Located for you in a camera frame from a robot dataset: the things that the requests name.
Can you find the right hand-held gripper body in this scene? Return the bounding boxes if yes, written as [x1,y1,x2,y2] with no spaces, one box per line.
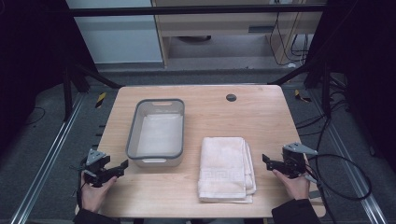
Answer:
[280,142,319,180]

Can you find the thin black floor cable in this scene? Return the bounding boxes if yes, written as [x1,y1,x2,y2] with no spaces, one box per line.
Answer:
[23,106,47,127]

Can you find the folded white towel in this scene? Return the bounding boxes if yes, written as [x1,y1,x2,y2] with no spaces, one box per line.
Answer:
[197,136,258,204]

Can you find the black floor cables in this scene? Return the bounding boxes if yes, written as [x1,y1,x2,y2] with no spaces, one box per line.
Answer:
[294,74,353,138]

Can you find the dark curtain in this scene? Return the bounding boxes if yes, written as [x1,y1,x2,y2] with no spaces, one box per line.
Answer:
[0,0,97,157]
[306,0,396,175]

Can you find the black horizontal frame bar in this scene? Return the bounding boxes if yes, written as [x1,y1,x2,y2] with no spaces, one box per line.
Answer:
[66,3,329,18]

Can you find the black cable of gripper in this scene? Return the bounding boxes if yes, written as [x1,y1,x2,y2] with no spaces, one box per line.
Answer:
[76,181,88,210]
[304,153,374,224]

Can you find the person's left hand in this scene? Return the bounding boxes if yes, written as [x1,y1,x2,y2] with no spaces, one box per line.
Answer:
[79,172,119,215]

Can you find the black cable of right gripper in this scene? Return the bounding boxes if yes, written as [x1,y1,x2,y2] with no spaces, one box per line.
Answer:
[304,153,374,224]

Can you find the white basin with grey rim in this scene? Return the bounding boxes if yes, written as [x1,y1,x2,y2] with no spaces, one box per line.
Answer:
[124,98,186,168]

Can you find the black metal stand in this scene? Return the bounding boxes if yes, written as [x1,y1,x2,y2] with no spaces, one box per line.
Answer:
[268,61,333,119]
[61,61,123,123]

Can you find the silver metal floor rail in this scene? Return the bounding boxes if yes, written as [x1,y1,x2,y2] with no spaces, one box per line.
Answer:
[309,89,389,224]
[9,92,86,224]

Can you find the person's right hand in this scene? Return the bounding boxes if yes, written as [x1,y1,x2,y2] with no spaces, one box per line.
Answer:
[272,169,311,201]

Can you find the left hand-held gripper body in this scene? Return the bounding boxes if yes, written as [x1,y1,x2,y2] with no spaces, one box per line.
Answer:
[80,147,112,189]

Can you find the black cables under desk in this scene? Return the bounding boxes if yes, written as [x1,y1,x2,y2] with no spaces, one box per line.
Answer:
[268,11,310,67]

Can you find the light wooden desk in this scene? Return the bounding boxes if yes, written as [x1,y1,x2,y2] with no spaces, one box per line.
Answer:
[150,0,329,68]

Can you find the white cabinet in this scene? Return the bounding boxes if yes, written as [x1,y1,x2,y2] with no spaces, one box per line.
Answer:
[64,0,164,65]

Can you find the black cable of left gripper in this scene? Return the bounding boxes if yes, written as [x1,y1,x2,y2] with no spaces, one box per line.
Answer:
[76,181,88,210]

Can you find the yellow and black floor tape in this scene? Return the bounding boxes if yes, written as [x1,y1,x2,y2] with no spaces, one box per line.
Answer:
[293,89,313,104]
[94,91,107,109]

